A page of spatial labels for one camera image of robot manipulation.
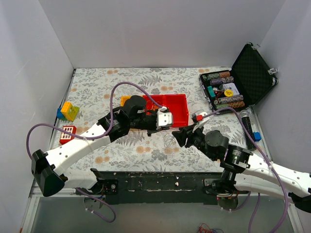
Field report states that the white wire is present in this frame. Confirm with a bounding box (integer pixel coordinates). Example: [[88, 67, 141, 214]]
[[162, 133, 177, 148]]

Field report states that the red plastic bin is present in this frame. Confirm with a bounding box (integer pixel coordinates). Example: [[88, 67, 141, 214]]
[[142, 95, 167, 115], [163, 94, 189, 128]]

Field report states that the yellow wire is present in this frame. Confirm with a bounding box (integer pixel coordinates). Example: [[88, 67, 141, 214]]
[[145, 100, 162, 111]]

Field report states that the yellow plastic bin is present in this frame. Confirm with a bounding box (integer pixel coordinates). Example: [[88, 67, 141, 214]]
[[121, 96, 131, 106]]

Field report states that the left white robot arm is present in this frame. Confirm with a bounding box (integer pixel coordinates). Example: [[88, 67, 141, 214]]
[[31, 95, 173, 197]]

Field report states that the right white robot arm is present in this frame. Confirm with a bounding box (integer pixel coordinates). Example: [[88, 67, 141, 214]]
[[172, 126, 311, 213]]

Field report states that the floral table mat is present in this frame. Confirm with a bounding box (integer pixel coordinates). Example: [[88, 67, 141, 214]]
[[46, 67, 270, 172]]

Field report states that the black microphone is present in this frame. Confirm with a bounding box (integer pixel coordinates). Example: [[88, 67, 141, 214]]
[[240, 110, 257, 151]]

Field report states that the small blue toy block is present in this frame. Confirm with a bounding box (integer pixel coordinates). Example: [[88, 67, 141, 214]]
[[253, 132, 262, 142]]

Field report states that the yellow green blue block stack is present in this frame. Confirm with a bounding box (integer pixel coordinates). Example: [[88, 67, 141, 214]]
[[56, 101, 80, 121]]

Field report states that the red white window block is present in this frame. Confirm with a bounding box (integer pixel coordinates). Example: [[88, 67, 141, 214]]
[[59, 125, 77, 145]]

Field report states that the black poker chip case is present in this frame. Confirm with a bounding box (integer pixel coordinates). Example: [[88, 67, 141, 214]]
[[199, 43, 278, 111]]

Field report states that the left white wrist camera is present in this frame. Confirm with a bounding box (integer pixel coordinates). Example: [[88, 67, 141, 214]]
[[156, 106, 173, 130]]

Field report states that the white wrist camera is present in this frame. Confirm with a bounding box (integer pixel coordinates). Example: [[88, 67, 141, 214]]
[[191, 109, 207, 133], [156, 106, 173, 130]]

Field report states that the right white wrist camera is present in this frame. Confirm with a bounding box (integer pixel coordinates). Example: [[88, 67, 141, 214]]
[[191, 109, 207, 133]]

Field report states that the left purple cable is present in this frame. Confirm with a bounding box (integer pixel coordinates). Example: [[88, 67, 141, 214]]
[[26, 82, 168, 223]]

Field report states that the purple cable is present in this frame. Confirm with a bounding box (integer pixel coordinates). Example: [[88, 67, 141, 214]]
[[26, 82, 168, 223], [201, 107, 290, 233]]

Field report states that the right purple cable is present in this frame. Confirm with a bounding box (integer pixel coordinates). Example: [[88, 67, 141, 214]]
[[201, 107, 290, 233]]

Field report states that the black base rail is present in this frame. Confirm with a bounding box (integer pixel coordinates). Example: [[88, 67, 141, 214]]
[[72, 170, 268, 206]]

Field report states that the wire bundle on floor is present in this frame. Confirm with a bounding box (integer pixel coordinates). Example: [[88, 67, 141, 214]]
[[197, 222, 225, 233]]

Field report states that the aluminium frame rail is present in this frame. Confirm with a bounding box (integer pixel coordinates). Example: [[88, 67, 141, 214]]
[[19, 182, 77, 233]]

